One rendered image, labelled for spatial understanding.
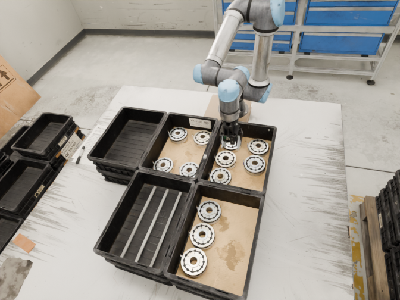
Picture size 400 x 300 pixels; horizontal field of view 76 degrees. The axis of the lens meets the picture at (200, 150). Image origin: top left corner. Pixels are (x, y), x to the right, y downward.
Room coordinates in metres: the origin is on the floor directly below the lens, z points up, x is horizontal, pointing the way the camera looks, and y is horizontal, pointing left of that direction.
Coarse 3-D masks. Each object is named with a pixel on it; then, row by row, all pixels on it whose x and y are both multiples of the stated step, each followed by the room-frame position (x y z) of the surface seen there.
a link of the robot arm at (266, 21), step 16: (256, 0) 1.13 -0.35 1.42; (272, 0) 1.10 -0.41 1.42; (256, 16) 1.11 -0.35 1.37; (272, 16) 1.07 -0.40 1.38; (256, 32) 1.11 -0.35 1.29; (272, 32) 1.08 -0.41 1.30; (256, 48) 1.11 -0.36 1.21; (256, 64) 1.10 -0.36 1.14; (256, 80) 1.09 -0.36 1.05; (256, 96) 1.06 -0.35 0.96
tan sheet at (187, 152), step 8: (192, 136) 0.98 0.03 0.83; (168, 144) 0.96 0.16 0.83; (176, 144) 0.95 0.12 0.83; (184, 144) 0.94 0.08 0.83; (192, 144) 0.93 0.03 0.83; (168, 152) 0.90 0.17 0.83; (176, 152) 0.89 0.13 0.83; (184, 152) 0.88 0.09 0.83; (192, 152) 0.87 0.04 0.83; (200, 152) 0.86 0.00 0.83; (176, 160) 0.84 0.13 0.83; (184, 160) 0.83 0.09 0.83; (192, 160) 0.82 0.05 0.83; (200, 160) 0.81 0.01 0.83; (176, 168) 0.79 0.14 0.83
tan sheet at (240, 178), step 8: (240, 152) 0.81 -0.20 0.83; (248, 152) 0.80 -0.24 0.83; (240, 160) 0.76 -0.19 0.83; (264, 160) 0.73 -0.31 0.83; (232, 168) 0.72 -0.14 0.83; (240, 168) 0.71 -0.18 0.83; (232, 176) 0.68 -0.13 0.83; (240, 176) 0.67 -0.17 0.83; (248, 176) 0.66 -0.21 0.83; (256, 176) 0.65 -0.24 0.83; (264, 176) 0.64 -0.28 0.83; (232, 184) 0.63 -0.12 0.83; (240, 184) 0.62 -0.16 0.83; (248, 184) 0.62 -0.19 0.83; (256, 184) 0.61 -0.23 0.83
